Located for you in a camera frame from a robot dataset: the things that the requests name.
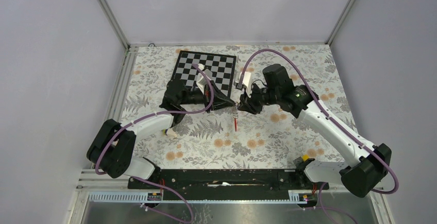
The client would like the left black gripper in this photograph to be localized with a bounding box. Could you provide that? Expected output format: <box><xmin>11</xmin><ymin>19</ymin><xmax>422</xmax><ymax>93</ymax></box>
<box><xmin>179</xmin><ymin>80</ymin><xmax>235</xmax><ymax>113</ymax></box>

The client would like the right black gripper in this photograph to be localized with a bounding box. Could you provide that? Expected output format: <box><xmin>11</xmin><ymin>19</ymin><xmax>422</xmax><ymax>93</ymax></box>
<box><xmin>238</xmin><ymin>81</ymin><xmax>280</xmax><ymax>115</ymax></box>

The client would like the red tag keyring bundle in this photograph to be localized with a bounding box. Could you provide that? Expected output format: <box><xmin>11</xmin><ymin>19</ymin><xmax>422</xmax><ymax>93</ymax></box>
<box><xmin>232</xmin><ymin>106</ymin><xmax>239</xmax><ymax>132</ymax></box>

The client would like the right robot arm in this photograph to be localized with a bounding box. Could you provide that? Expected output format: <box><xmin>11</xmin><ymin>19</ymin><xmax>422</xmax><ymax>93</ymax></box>
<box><xmin>236</xmin><ymin>64</ymin><xmax>392</xmax><ymax>198</ymax></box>

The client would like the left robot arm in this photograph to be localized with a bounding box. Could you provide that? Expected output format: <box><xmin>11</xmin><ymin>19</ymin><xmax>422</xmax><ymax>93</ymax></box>
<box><xmin>87</xmin><ymin>79</ymin><xmax>236</xmax><ymax>188</ymax></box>

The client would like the black grey chessboard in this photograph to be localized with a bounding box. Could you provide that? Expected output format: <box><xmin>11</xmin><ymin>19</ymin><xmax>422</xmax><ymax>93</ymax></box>
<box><xmin>169</xmin><ymin>50</ymin><xmax>237</xmax><ymax>98</ymax></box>

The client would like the toy brick stack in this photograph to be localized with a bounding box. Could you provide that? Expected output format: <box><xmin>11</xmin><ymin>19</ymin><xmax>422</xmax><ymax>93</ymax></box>
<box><xmin>162</xmin><ymin>129</ymin><xmax>178</xmax><ymax>139</ymax></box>

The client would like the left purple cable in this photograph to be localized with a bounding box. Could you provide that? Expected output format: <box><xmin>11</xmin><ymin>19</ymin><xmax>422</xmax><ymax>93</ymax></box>
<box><xmin>95</xmin><ymin>63</ymin><xmax>215</xmax><ymax>224</ymax></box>

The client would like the purple cable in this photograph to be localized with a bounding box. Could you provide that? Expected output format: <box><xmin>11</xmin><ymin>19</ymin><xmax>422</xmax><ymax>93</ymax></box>
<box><xmin>239</xmin><ymin>48</ymin><xmax>399</xmax><ymax>224</ymax></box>
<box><xmin>95</xmin><ymin>63</ymin><xmax>215</xmax><ymax>224</ymax></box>

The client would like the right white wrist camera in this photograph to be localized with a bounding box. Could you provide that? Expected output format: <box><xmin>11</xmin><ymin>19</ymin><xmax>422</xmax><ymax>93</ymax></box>
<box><xmin>235</xmin><ymin>72</ymin><xmax>253</xmax><ymax>97</ymax></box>

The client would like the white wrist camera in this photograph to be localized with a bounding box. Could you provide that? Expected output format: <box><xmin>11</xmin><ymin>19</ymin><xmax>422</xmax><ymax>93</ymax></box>
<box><xmin>235</xmin><ymin>72</ymin><xmax>253</xmax><ymax>97</ymax></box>
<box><xmin>196</xmin><ymin>64</ymin><xmax>212</xmax><ymax>94</ymax></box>

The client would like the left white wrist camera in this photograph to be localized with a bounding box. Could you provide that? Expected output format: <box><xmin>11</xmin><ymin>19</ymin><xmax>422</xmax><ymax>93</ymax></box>
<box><xmin>196</xmin><ymin>64</ymin><xmax>212</xmax><ymax>94</ymax></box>

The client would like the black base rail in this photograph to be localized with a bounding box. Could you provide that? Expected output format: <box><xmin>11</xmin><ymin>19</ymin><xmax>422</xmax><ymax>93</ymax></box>
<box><xmin>128</xmin><ymin>169</ymin><xmax>329</xmax><ymax>195</ymax></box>

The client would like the grey perforated cable tray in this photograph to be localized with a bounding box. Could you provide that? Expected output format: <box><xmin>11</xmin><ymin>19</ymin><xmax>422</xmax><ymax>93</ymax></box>
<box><xmin>88</xmin><ymin>190</ymin><xmax>316</xmax><ymax>204</ymax></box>

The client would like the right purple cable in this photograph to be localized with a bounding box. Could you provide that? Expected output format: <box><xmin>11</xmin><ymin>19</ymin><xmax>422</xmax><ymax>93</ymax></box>
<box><xmin>239</xmin><ymin>48</ymin><xmax>399</xmax><ymax>224</ymax></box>

